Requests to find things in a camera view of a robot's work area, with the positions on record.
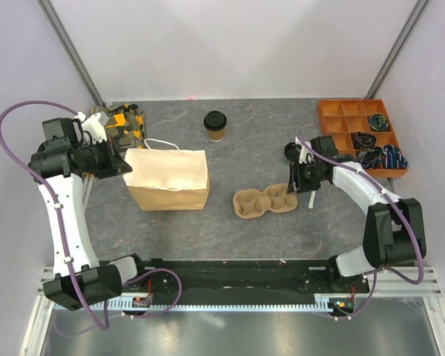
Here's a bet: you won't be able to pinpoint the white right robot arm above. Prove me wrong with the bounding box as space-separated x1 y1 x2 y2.
284 136 426 292

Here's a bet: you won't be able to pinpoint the cardboard cup carrier tray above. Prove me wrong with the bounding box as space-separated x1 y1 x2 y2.
233 183 298 220

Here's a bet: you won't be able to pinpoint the blue striped hair ties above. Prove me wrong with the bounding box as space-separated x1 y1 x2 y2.
357 145 409 170

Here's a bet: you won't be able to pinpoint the orange compartment tray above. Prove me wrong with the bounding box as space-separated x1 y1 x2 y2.
317 99 400 158

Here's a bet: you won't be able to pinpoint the white paper-wrapped straw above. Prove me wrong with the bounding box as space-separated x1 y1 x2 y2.
308 191 316 209

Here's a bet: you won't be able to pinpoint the black plastic cup lid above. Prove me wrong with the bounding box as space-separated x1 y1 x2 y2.
203 111 228 131

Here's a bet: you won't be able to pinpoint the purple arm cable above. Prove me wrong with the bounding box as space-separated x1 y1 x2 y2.
0 100 182 337
295 133 426 322

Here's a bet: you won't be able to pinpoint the brown paper takeout bag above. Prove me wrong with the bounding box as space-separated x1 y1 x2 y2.
122 139 210 211

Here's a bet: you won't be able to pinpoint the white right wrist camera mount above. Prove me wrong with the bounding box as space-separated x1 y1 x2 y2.
295 143 314 164

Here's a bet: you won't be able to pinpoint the blue green hair ties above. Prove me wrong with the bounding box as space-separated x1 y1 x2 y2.
368 113 390 131

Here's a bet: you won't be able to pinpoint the brown paper coffee cup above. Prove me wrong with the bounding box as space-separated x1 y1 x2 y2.
208 128 225 142

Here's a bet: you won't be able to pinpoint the camouflage folded cloth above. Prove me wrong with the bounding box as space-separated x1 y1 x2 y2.
91 103 146 154

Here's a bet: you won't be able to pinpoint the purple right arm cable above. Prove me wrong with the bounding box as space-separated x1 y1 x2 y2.
295 133 426 322

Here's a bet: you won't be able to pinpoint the grey slotted cable duct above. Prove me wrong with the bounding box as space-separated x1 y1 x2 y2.
108 294 353 312

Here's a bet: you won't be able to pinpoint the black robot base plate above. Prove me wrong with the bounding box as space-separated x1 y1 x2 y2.
136 258 369 295

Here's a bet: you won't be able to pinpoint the dark brown hair ties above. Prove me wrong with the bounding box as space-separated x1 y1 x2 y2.
351 132 378 148

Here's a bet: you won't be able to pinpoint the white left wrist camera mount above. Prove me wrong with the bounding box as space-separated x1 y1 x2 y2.
75 111 109 144

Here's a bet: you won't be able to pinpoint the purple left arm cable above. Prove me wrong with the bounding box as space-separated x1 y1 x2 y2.
0 100 182 337

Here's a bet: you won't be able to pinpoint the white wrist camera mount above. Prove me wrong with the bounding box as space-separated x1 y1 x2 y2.
75 111 109 144
295 143 314 164

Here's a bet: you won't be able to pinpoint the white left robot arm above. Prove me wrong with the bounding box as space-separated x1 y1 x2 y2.
28 112 148 311

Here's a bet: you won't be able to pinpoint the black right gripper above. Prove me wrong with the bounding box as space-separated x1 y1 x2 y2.
286 159 325 194

